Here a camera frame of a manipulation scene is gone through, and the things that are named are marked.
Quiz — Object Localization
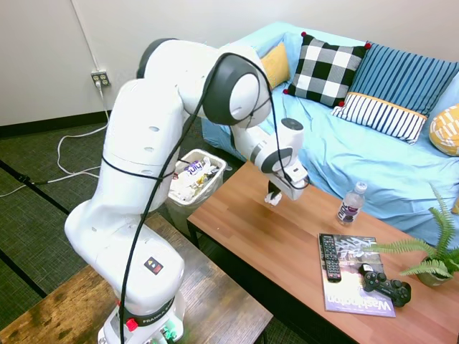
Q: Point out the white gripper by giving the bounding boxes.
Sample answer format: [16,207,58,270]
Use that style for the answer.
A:
[268,165,311,202]

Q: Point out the beige plastic trash bin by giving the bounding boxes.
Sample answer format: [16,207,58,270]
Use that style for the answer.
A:
[165,148,228,237]

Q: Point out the wooden coffee table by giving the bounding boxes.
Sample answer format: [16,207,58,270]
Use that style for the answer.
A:
[186,161,459,344]

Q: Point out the discarded snack wrappers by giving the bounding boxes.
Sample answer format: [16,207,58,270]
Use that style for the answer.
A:
[196,165,220,187]

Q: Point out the clear hint water bottle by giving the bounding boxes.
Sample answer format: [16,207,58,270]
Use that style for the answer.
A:
[335,181,368,227]

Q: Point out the discarded hint bottle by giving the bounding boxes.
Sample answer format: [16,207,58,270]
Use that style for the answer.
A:
[183,158,212,179]

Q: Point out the light blue sofa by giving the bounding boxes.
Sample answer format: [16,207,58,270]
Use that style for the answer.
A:
[200,21,459,249]

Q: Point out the black TV remote control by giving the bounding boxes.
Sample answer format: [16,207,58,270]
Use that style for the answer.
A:
[319,236,343,284]

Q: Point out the pile of discarded white tissues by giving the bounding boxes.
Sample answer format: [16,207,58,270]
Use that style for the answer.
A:
[169,171,202,202]

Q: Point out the mustard yellow square pillow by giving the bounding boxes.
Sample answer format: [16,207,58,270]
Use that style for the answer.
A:
[259,42,291,91]

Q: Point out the rustic wooden robot stand table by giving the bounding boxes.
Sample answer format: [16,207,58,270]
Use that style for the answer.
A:
[0,212,274,344]

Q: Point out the white navy striped lumbar pillow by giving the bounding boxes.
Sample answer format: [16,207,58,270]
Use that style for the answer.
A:
[330,91,429,145]

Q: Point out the black white checkered pillow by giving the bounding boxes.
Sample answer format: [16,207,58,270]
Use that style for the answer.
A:
[283,31,372,109]

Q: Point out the Washington magazine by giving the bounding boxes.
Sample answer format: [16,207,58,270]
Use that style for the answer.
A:
[318,233,397,319]

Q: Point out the black game controller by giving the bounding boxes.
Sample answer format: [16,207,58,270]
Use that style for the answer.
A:
[358,262,412,308]

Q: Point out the blue striped pillow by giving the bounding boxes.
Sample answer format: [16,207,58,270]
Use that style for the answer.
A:
[348,42,459,118]

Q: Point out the artificial fern in pot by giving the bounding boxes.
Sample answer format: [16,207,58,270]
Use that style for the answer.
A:
[363,183,459,288]

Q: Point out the yellow white patterned bolster pillow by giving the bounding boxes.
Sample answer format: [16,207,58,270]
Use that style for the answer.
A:
[428,103,459,157]

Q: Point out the black floor stand leg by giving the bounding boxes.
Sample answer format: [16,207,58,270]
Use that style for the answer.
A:
[0,158,70,216]

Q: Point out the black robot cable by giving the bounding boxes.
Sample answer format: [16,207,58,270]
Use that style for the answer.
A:
[101,52,311,344]

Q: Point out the white wall outlet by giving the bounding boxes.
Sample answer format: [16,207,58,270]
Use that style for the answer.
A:
[90,69,112,89]

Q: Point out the white power cord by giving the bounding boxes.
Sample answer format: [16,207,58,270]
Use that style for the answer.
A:
[0,85,110,199]

